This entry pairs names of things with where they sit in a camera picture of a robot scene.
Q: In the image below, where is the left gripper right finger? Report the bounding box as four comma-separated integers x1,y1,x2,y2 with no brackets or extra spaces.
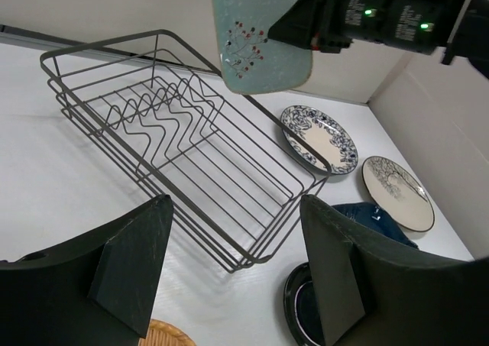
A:
300,195,488,345

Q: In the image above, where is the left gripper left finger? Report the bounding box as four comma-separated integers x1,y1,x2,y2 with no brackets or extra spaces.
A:
1,195,173,345

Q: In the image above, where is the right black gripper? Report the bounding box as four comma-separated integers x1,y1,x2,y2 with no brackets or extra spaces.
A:
267,0,351,54

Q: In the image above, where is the light green rectangular plate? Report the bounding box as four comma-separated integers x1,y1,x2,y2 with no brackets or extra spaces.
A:
212,0,313,95

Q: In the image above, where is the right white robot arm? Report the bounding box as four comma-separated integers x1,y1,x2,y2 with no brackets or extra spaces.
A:
267,0,488,76

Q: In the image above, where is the glossy black round plate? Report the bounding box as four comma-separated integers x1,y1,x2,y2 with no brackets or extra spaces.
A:
283,262,325,346

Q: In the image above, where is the round woven bamboo plate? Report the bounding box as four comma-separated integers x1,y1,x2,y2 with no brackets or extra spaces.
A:
143,319,196,346

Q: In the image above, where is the dark blue leaf plate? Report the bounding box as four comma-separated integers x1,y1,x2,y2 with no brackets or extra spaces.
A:
333,202,419,249

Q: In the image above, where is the cream tree pattern plate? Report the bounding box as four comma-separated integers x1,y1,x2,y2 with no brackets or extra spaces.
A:
361,156,435,232

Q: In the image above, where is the blue floral round plate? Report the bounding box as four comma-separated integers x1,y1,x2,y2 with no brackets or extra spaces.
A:
280,105,358,175

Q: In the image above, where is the grey wire dish rack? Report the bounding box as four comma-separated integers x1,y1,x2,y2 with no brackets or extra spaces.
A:
40,30,330,273

